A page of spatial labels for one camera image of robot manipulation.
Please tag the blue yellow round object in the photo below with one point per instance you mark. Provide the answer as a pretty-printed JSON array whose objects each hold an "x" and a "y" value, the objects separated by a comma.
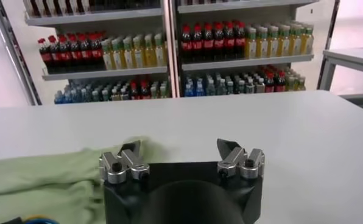
[{"x": 40, "y": 220}]

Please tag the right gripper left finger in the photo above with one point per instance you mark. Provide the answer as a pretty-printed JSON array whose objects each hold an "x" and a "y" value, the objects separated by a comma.
[{"x": 114, "y": 170}]

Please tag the dark metal pole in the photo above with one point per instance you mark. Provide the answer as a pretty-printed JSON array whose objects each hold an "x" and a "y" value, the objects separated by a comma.
[
  {"x": 329, "y": 42},
  {"x": 15, "y": 51}
]

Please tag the green-cap yellow juice bottle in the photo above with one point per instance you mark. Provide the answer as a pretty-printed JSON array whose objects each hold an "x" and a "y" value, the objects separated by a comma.
[
  {"x": 128, "y": 58},
  {"x": 296, "y": 42},
  {"x": 251, "y": 45},
  {"x": 149, "y": 56},
  {"x": 107, "y": 59},
  {"x": 308, "y": 42},
  {"x": 139, "y": 57},
  {"x": 160, "y": 54},
  {"x": 284, "y": 44},
  {"x": 273, "y": 44},
  {"x": 262, "y": 45},
  {"x": 118, "y": 58}
]

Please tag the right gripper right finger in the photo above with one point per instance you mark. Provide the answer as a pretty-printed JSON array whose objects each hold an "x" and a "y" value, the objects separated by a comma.
[{"x": 230, "y": 161}]

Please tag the grey drink bottle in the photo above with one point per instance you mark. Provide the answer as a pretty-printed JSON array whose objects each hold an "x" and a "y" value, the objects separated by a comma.
[
  {"x": 260, "y": 86},
  {"x": 250, "y": 87},
  {"x": 115, "y": 95},
  {"x": 124, "y": 94}
]

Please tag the green-cap tea bottle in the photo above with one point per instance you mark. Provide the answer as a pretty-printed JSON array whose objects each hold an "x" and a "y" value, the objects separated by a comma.
[
  {"x": 241, "y": 87},
  {"x": 230, "y": 88},
  {"x": 105, "y": 95},
  {"x": 95, "y": 95}
]

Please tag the white side table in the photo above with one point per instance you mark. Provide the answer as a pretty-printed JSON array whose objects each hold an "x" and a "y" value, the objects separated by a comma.
[{"x": 352, "y": 56}]

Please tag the large red-cap cola bottle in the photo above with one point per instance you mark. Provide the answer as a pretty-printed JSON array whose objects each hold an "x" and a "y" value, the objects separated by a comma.
[
  {"x": 75, "y": 55},
  {"x": 240, "y": 42},
  {"x": 208, "y": 44},
  {"x": 55, "y": 56},
  {"x": 85, "y": 54},
  {"x": 96, "y": 54},
  {"x": 186, "y": 45},
  {"x": 46, "y": 56},
  {"x": 197, "y": 45},
  {"x": 219, "y": 44},
  {"x": 229, "y": 43},
  {"x": 65, "y": 55}
]

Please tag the blue drink bottle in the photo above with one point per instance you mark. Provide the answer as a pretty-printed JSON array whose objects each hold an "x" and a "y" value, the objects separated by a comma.
[
  {"x": 199, "y": 89},
  {"x": 58, "y": 99},
  {"x": 188, "y": 90},
  {"x": 67, "y": 97}
]

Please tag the teal drink bottle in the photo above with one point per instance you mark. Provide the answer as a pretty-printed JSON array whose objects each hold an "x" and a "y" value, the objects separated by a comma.
[
  {"x": 75, "y": 96},
  {"x": 210, "y": 89},
  {"x": 84, "y": 95},
  {"x": 221, "y": 88}
]

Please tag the light green button shirt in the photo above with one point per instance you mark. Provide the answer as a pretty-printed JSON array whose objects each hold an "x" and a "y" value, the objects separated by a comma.
[{"x": 47, "y": 182}]

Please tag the grey metal shelf rack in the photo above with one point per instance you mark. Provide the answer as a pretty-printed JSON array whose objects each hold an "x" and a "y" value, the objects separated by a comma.
[
  {"x": 245, "y": 62},
  {"x": 108, "y": 73}
]

